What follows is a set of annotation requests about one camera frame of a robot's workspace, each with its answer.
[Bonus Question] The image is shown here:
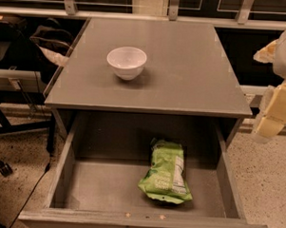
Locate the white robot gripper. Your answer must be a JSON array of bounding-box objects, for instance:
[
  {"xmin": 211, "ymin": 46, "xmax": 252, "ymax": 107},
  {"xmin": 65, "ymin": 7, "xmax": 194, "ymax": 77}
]
[{"xmin": 252, "ymin": 29, "xmax": 286, "ymax": 144}]

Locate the green rice chip bag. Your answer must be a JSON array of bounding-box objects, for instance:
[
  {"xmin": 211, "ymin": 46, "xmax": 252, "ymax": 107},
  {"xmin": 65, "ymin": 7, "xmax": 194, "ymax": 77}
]
[{"xmin": 138, "ymin": 140, "xmax": 193, "ymax": 205}]

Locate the grey cabinet with counter top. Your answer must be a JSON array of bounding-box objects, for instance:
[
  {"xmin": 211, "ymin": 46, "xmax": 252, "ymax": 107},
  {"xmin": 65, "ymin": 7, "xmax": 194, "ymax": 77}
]
[{"xmin": 46, "ymin": 18, "xmax": 252, "ymax": 146}]

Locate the open grey top drawer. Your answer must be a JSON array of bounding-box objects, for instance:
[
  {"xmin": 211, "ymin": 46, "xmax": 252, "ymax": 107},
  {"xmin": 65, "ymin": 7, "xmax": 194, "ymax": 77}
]
[{"xmin": 20, "ymin": 111, "xmax": 268, "ymax": 228}]

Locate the dark bag with white lining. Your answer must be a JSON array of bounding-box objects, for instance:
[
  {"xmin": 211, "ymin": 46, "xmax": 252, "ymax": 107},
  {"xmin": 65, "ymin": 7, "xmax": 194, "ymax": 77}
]
[{"xmin": 30, "ymin": 18, "xmax": 74, "ymax": 67}]

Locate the white ceramic bowl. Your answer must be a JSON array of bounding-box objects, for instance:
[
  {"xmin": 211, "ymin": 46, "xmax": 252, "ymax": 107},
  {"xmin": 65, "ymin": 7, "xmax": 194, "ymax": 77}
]
[{"xmin": 106, "ymin": 47, "xmax": 147, "ymax": 80}]

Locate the metal window railing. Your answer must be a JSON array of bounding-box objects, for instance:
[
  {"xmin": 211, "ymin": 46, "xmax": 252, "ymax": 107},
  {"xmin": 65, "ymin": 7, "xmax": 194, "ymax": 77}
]
[{"xmin": 0, "ymin": 0, "xmax": 286, "ymax": 30}]

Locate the black office chair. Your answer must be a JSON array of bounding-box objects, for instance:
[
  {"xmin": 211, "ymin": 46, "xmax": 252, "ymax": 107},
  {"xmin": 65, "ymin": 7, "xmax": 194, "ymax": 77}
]
[{"xmin": 0, "ymin": 14, "xmax": 63, "ymax": 181}]

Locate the black floor cable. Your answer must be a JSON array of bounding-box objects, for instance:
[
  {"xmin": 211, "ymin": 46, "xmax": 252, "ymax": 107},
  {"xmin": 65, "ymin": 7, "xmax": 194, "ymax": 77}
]
[{"xmin": 6, "ymin": 78, "xmax": 55, "ymax": 228}]

